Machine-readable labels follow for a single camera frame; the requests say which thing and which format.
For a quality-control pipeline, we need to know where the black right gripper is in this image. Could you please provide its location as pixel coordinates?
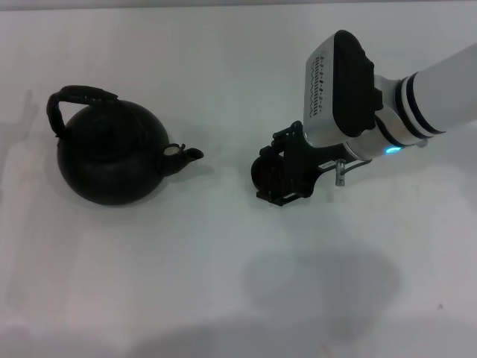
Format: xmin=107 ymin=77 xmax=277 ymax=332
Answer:
xmin=256 ymin=120 xmax=352 ymax=207

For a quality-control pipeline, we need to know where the small dark teacup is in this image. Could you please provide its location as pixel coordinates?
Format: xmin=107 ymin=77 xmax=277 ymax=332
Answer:
xmin=250 ymin=156 xmax=290 ymax=192

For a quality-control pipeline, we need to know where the black round teapot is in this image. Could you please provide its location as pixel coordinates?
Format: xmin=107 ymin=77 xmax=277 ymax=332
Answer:
xmin=46 ymin=84 xmax=205 ymax=205

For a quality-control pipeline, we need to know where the grey right gripper cable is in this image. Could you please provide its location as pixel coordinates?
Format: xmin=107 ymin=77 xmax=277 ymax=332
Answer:
xmin=341 ymin=158 xmax=374 ymax=175

